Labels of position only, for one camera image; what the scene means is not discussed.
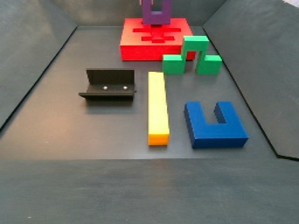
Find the red board with slots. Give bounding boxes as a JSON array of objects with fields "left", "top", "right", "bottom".
[{"left": 119, "top": 18, "right": 192, "bottom": 61}]

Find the purple U-shaped block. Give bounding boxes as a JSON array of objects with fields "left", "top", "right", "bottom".
[{"left": 140, "top": 0, "right": 172, "bottom": 25}]

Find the green arch block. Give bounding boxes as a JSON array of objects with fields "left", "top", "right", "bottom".
[{"left": 163, "top": 36, "right": 222, "bottom": 75}]

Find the yellow long bar block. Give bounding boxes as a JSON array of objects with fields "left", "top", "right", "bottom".
[{"left": 148, "top": 72, "right": 171, "bottom": 146}]

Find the blue U-shaped block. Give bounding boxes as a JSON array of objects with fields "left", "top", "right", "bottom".
[{"left": 184, "top": 101, "right": 248, "bottom": 149}]

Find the black angle fixture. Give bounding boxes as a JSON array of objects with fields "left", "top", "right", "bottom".
[{"left": 79, "top": 68, "right": 136, "bottom": 101}]

